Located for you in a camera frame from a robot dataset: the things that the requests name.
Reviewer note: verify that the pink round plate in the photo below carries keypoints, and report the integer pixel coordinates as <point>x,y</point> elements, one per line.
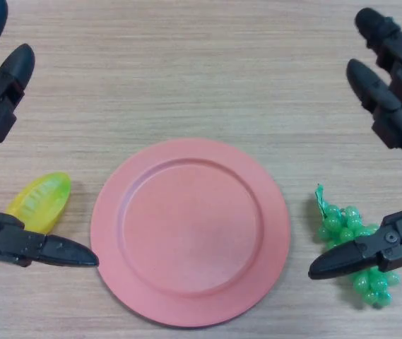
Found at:
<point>190,229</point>

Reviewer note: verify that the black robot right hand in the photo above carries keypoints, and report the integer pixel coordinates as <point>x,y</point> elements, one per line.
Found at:
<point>398,116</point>

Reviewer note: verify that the yellow green starfruit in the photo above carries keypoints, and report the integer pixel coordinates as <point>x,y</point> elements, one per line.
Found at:
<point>41,201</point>

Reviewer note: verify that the green grapes bunch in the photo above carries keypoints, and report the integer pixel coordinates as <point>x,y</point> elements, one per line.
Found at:
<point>345,233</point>

